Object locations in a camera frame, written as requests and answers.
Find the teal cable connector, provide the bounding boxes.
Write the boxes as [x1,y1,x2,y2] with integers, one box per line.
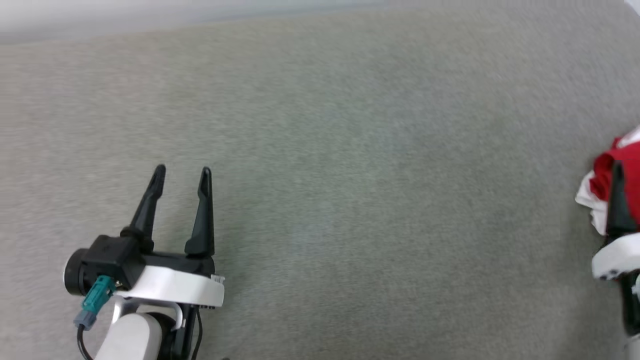
[73,274,117,332]

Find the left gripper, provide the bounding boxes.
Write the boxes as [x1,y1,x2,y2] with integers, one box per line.
[111,163,226,360]

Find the red Bulls 23 jersey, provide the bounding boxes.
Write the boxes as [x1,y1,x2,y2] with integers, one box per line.
[574,125,640,237]

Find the thin black cable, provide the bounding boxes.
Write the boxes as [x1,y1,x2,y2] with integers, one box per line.
[76,324,97,360]

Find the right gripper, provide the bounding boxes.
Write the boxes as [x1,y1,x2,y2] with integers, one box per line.
[591,160,640,282]

